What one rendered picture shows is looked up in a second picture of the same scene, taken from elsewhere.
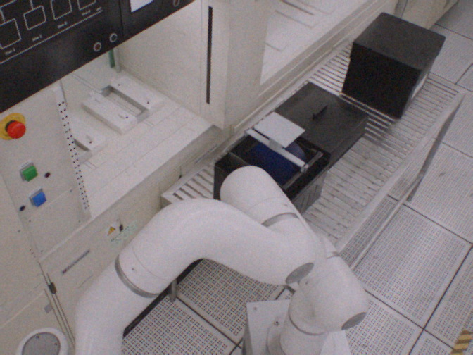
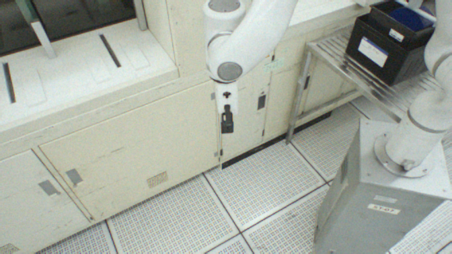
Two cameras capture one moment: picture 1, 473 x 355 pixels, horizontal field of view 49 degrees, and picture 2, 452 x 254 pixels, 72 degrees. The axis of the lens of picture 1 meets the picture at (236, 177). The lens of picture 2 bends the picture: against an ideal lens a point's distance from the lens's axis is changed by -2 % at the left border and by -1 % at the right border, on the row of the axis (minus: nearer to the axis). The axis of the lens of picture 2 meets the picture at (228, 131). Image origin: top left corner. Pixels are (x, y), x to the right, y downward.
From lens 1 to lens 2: 0.58 m
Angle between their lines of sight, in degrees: 16
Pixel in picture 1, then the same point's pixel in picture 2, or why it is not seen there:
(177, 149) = (327, 11)
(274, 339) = (380, 144)
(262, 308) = (372, 124)
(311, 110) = not seen: hidden behind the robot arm
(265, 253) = not seen: outside the picture
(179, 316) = (290, 154)
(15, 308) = (194, 81)
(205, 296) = (310, 147)
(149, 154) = (305, 11)
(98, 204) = not seen: hidden behind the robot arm
